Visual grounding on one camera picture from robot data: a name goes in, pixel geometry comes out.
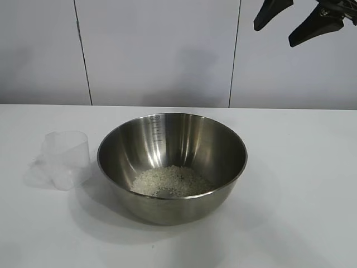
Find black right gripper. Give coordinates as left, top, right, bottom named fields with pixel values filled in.
left=253, top=0, right=357, bottom=48

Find stainless steel mixing bowl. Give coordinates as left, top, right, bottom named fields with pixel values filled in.
left=97, top=112, right=248, bottom=226

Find white rice grains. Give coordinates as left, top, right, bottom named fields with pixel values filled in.
left=131, top=165, right=215, bottom=197

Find clear plastic measuring cup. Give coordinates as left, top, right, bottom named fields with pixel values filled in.
left=23, top=131, right=93, bottom=192

